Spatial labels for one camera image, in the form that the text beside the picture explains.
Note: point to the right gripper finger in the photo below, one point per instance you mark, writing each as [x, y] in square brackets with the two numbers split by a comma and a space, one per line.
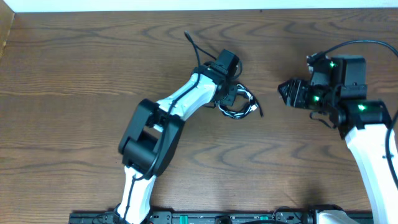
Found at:
[287, 96]
[287, 84]

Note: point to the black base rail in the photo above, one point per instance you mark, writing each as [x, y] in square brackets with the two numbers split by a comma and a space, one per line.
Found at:
[188, 218]

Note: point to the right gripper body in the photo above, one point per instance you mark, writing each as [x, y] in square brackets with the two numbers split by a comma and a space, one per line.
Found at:
[298, 94]

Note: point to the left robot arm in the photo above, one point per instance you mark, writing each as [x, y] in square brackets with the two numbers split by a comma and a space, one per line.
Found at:
[151, 137]

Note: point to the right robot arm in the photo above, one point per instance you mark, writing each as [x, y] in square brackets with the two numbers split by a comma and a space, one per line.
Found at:
[338, 89]

